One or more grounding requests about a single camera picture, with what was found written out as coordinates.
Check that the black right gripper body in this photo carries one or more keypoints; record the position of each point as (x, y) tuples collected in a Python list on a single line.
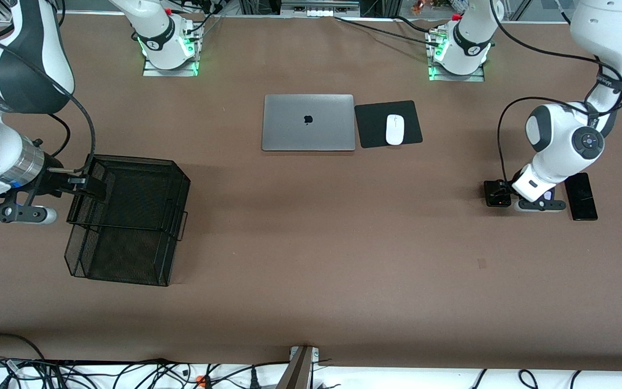
[(53, 176)]

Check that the black flip phone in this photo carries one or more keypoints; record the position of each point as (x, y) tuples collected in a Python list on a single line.
[(497, 202)]

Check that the lavender flip phone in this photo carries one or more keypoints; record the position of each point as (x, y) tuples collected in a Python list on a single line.
[(549, 194)]

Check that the black slab smartphone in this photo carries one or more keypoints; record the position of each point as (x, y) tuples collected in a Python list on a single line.
[(582, 202)]

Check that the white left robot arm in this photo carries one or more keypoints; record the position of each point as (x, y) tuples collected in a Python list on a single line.
[(559, 146)]

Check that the white computer mouse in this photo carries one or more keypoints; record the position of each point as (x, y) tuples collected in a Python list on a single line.
[(394, 129)]

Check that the black mouse pad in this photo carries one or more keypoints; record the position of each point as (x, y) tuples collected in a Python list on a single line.
[(373, 127)]

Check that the silver closed laptop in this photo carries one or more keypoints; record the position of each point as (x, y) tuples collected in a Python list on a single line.
[(308, 123)]

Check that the grey power strip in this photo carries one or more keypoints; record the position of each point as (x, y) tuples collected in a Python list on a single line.
[(319, 11)]

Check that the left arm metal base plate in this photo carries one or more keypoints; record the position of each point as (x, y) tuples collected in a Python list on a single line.
[(457, 77)]

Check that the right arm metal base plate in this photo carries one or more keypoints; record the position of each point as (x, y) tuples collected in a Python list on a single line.
[(170, 71)]

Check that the metal camera post bracket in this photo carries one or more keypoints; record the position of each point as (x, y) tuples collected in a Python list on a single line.
[(300, 370)]

